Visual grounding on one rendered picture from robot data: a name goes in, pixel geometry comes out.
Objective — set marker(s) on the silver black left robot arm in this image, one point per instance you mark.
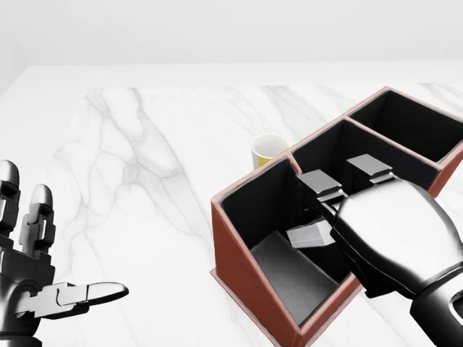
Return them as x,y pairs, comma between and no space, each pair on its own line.
18,342

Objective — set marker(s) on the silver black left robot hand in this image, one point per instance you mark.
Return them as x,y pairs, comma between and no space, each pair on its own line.
21,274

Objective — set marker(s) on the yellow and white mug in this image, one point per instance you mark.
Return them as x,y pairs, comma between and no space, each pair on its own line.
269,150

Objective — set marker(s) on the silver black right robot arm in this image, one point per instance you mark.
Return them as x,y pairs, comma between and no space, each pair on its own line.
441,311

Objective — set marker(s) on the red-brown desk caddy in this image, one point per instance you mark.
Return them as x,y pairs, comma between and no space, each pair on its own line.
253,282

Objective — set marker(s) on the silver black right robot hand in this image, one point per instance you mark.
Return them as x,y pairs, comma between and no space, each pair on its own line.
398,231

